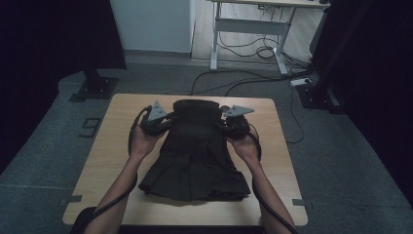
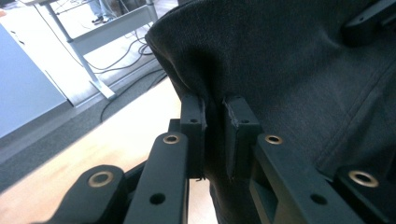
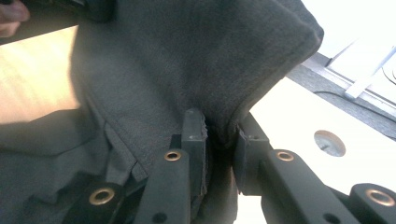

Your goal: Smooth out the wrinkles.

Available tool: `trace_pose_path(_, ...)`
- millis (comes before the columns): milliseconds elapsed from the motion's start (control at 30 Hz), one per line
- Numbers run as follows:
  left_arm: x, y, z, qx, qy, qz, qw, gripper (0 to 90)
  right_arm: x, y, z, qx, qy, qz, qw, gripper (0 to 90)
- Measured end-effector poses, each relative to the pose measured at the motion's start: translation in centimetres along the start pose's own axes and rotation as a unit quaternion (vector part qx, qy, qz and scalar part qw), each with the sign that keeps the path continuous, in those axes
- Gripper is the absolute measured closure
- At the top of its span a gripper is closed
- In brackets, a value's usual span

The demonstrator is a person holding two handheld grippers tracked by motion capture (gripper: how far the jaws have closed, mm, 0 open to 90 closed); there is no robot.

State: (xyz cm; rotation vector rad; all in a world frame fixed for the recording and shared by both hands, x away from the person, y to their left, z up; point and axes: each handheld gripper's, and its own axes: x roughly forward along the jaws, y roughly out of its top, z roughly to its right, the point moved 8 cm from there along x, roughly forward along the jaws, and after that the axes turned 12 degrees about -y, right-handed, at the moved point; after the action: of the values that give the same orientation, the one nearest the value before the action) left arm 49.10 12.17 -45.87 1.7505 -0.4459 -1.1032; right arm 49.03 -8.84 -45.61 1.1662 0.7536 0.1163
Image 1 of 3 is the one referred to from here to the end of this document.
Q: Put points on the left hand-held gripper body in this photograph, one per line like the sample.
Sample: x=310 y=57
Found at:
x=155 y=122

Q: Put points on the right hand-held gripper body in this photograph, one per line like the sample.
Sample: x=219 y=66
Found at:
x=236 y=122

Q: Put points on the black pleated skirt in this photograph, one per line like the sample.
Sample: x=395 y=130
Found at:
x=195 y=162

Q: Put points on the person's left hand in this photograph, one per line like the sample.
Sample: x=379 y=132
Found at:
x=144 y=143

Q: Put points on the person's right hand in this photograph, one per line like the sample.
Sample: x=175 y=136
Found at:
x=245 y=146

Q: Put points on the white power strip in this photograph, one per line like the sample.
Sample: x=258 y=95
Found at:
x=300 y=82

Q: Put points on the grey floor tape strip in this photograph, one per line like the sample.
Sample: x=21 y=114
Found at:
x=302 y=202
x=71 y=200

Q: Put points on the black curtain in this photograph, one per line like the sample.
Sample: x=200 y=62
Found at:
x=376 y=81
x=48 y=65

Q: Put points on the black stand with base plate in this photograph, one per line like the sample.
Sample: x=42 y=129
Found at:
x=319 y=91
x=95 y=86

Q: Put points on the white desk frame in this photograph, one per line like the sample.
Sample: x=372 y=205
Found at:
x=250 y=26

